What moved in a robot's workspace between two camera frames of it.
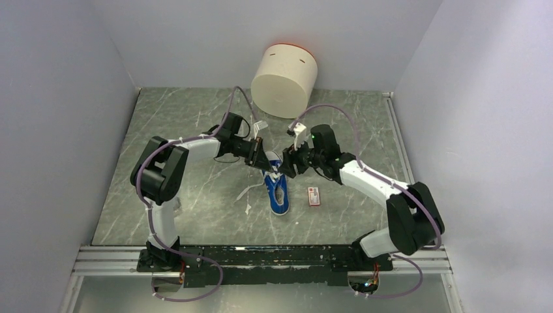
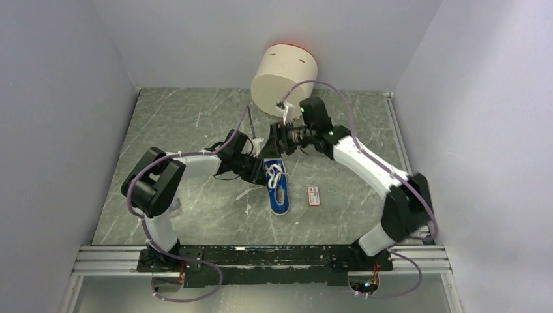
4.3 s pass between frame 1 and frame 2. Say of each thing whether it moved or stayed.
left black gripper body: moved
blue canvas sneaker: stayed
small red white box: stayed
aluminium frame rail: stayed
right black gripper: moved
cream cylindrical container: stayed
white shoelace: moved
